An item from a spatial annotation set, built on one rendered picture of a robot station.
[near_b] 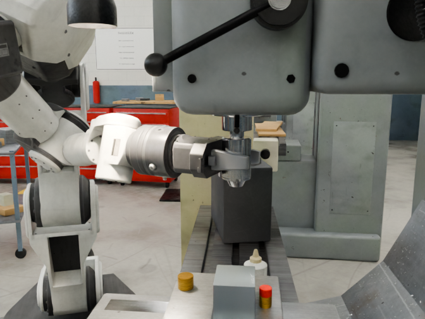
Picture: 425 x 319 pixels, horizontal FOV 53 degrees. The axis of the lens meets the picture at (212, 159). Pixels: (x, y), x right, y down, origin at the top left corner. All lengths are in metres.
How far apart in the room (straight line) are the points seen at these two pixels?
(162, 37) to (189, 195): 1.89
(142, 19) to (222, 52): 9.42
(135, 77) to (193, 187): 7.60
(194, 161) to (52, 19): 0.41
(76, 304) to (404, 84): 1.18
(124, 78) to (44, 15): 9.15
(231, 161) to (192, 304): 0.22
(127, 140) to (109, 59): 9.37
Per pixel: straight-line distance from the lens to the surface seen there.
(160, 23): 0.67
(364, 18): 0.58
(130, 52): 9.98
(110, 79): 10.09
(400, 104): 10.32
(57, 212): 1.25
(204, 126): 2.42
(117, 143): 0.76
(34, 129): 0.96
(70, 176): 1.23
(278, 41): 0.58
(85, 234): 1.29
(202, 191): 2.49
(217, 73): 0.58
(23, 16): 0.88
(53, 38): 0.91
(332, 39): 0.57
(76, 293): 1.44
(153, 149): 0.71
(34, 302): 1.74
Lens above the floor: 1.36
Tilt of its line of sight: 11 degrees down
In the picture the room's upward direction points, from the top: straight up
